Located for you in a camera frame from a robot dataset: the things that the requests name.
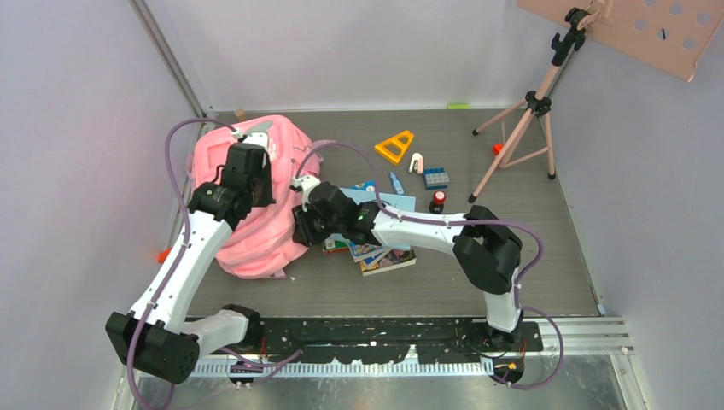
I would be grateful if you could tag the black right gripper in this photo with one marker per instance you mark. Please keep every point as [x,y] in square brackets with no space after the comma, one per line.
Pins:
[304,233]

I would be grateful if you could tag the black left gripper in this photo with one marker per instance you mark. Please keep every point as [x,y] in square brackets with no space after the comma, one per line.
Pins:
[266,197]

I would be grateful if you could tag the pink student backpack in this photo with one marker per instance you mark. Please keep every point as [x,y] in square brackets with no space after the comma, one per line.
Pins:
[262,246]

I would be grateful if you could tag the light blue cat book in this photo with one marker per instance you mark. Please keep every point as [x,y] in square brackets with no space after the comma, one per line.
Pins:
[404,203]

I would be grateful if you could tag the yellow spine paperback book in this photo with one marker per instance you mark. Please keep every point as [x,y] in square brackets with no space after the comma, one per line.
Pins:
[368,254]

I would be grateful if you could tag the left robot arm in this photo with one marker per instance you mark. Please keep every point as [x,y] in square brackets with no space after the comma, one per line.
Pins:
[155,336]

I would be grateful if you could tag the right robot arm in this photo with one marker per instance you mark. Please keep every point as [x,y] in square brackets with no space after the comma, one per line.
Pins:
[486,248]

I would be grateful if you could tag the green cover book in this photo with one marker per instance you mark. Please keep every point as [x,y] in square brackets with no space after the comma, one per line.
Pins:
[331,246]

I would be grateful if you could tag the small wooden block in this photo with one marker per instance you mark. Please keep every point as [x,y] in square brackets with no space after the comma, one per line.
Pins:
[240,114]

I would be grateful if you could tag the yellow triangle ruler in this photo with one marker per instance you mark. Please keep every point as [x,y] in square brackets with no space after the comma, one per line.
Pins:
[393,149]

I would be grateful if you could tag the white pink stapler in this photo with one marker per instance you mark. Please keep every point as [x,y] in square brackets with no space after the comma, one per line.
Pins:
[416,164]

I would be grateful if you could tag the blue toy brick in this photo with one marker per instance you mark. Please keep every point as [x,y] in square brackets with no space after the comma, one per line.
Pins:
[435,179]

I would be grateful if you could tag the pink tripod music stand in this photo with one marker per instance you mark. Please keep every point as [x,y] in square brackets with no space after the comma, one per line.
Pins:
[670,36]

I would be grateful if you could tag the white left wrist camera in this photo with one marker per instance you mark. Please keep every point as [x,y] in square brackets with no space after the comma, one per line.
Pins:
[258,139]

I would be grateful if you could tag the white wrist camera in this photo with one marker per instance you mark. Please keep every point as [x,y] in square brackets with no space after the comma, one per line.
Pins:
[258,139]
[304,185]

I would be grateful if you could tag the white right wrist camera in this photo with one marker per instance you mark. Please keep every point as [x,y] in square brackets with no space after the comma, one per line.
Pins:
[304,185]

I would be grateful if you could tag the orange clip on frame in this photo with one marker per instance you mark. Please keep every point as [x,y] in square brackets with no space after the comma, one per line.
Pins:
[161,258]

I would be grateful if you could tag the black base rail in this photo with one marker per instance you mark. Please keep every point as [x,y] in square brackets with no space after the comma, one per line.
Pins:
[384,343]

